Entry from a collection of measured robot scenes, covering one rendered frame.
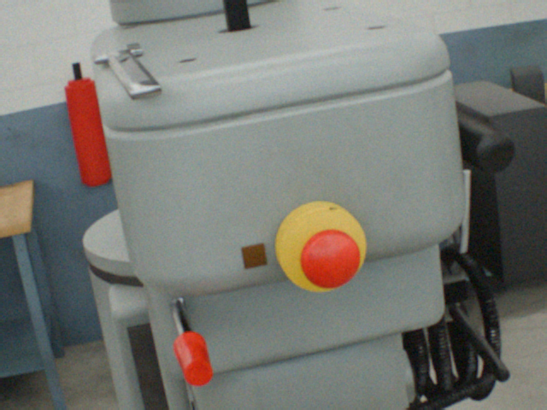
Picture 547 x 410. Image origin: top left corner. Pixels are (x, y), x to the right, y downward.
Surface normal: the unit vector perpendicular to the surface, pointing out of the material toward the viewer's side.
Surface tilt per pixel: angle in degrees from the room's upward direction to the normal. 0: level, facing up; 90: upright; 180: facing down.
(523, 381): 0
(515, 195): 90
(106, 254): 0
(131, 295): 0
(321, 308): 90
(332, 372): 90
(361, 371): 90
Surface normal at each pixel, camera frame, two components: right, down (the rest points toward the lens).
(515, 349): -0.15, -0.95
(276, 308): 0.18, 0.25
